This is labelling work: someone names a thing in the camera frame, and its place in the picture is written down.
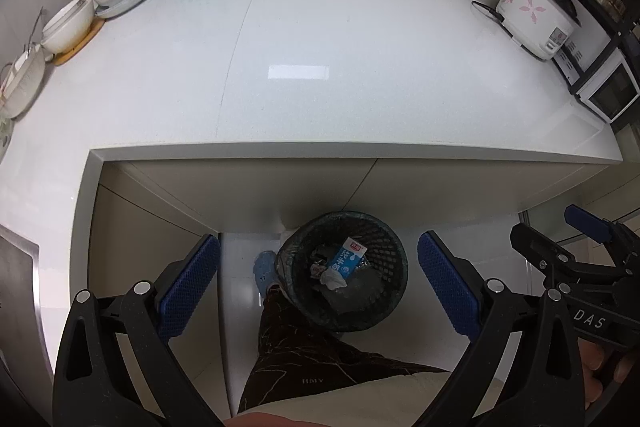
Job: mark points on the wooden trivet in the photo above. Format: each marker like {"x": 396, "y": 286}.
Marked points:
{"x": 80, "y": 49}

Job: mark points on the stack of white bowls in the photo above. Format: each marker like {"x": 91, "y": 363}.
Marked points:
{"x": 67, "y": 29}

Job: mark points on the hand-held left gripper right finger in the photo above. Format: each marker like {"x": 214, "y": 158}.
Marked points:
{"x": 447, "y": 282}

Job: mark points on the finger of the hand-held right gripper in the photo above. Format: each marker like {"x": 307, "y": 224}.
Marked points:
{"x": 542, "y": 252}
{"x": 587, "y": 222}

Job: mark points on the white cabinet door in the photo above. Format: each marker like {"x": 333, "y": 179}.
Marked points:
{"x": 475, "y": 187}
{"x": 225, "y": 187}

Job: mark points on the blue and white milk carton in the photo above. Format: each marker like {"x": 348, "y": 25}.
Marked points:
{"x": 347, "y": 257}

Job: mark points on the black mesh wastebasket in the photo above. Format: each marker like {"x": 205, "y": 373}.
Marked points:
{"x": 385, "y": 247}

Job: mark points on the white tissue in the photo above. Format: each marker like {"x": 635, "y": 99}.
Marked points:
{"x": 331, "y": 279}

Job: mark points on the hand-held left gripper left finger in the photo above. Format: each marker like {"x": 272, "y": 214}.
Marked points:
{"x": 192, "y": 287}

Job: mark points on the aluminium framed glass door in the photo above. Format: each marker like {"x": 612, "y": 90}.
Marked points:
{"x": 545, "y": 212}

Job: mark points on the white side cabinet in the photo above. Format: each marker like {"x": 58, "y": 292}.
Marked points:
{"x": 130, "y": 247}

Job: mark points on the stainless steel sink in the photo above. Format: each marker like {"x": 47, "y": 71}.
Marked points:
{"x": 17, "y": 297}

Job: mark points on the white countertop oven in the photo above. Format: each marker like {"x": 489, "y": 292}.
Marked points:
{"x": 607, "y": 92}

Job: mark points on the light blue slipper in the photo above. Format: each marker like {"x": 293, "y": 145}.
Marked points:
{"x": 264, "y": 269}

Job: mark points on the person's brown patterned trouser leg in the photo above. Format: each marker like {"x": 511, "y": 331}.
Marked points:
{"x": 300, "y": 357}

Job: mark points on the white floral rice cooker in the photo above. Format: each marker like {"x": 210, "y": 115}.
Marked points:
{"x": 530, "y": 12}

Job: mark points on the person's right hand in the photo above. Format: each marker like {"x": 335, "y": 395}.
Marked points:
{"x": 592, "y": 369}

